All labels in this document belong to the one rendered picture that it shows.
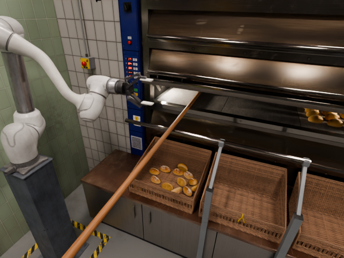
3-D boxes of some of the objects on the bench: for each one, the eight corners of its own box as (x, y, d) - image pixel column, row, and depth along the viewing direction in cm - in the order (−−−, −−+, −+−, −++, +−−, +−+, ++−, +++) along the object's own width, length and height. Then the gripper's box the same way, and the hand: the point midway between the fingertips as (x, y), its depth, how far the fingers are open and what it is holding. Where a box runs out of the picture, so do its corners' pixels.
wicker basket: (286, 196, 174) (297, 169, 161) (371, 220, 156) (391, 193, 142) (290, 249, 135) (304, 220, 122) (403, 290, 116) (435, 261, 103)
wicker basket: (154, 158, 213) (154, 135, 200) (209, 174, 194) (213, 150, 181) (127, 191, 174) (124, 165, 160) (192, 215, 155) (195, 188, 142)
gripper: (121, 64, 120) (155, 68, 114) (124, 104, 132) (155, 110, 126) (112, 66, 114) (148, 71, 107) (117, 109, 126) (150, 115, 120)
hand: (150, 92), depth 117 cm, fingers open, 13 cm apart
